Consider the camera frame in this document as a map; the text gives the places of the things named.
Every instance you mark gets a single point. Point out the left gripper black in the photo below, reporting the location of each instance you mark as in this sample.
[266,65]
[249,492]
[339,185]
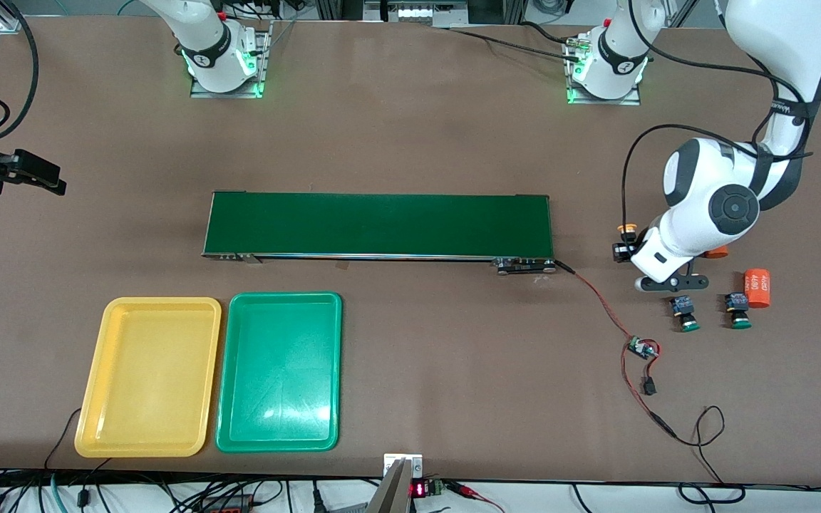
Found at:
[623,251]

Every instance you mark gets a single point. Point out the green push button switch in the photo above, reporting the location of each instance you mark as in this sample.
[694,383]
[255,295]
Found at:
[737,306]
[683,308]

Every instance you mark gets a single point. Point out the orange cylinder printed 4680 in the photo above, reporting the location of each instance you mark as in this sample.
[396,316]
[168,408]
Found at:
[758,288]
[717,252]

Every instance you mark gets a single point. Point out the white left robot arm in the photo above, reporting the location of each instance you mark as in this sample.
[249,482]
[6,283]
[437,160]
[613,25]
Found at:
[703,178]

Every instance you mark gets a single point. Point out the small motor controller board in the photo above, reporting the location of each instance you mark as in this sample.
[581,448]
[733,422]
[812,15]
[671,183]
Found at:
[642,348]

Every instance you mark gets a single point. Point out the green conveyor belt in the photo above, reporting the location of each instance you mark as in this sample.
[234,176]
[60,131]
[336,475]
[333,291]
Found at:
[489,228]

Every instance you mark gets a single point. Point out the yellow plastic tray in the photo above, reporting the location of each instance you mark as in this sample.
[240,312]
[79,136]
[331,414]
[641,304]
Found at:
[147,377]

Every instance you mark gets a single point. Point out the red clip lead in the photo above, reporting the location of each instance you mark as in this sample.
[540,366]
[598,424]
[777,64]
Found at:
[469,491]

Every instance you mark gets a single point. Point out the red digit display module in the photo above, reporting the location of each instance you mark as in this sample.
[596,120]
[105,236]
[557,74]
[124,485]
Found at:
[418,489]

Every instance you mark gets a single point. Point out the white device with ports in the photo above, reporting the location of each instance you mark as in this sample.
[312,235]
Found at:
[414,13]

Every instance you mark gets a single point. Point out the green plastic tray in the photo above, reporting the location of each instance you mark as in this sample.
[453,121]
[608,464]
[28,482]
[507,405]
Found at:
[279,374]

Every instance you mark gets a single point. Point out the grey metal bar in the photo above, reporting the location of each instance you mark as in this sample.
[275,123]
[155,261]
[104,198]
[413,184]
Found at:
[389,495]

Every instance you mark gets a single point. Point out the black red power strip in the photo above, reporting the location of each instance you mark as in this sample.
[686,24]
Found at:
[229,504]

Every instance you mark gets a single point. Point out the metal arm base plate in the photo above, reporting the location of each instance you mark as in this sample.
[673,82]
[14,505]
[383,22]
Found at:
[225,93]
[603,101]

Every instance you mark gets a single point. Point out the aluminium frame profile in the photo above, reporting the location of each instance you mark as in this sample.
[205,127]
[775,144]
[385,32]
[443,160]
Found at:
[8,21]

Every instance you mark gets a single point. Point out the small metal bracket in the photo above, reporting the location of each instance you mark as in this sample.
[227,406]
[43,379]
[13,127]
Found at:
[414,464]

